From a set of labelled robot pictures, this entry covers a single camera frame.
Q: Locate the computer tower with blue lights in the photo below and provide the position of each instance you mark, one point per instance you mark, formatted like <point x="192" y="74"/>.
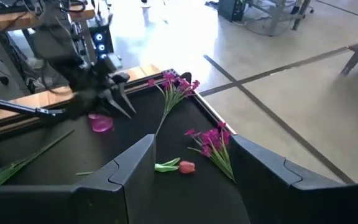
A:
<point x="99" y="37"/>

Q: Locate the wooden desk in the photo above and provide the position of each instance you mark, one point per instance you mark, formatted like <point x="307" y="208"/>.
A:
<point x="11" y="21"/>

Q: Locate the purple glass vase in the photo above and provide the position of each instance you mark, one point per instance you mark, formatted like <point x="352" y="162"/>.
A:
<point x="100" y="124"/>

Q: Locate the black frame strut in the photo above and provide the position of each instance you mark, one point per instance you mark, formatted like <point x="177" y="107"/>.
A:
<point x="11" y="106"/>

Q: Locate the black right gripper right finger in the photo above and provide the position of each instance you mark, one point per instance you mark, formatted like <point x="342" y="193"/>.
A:
<point x="266" y="186"/>

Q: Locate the pink tulip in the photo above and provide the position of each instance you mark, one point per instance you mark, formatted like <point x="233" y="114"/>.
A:
<point x="186" y="167"/>

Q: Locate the black computer case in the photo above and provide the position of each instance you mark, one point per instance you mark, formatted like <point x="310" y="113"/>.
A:
<point x="228" y="9"/>

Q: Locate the purple flower bunch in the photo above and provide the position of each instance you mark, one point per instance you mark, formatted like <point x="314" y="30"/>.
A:
<point x="182" y="84"/>
<point x="211" y="137"/>

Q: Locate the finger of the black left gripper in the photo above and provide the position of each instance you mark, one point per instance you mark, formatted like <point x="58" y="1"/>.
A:
<point x="125" y="96"/>
<point x="112" y="104"/>

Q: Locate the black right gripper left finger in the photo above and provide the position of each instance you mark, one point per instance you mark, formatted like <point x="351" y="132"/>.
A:
<point x="129" y="193"/>

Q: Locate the grey metal cart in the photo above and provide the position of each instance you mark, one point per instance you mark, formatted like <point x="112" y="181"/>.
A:
<point x="275" y="12"/>

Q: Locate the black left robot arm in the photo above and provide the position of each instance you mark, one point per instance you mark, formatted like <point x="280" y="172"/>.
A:
<point x="57" y="40"/>

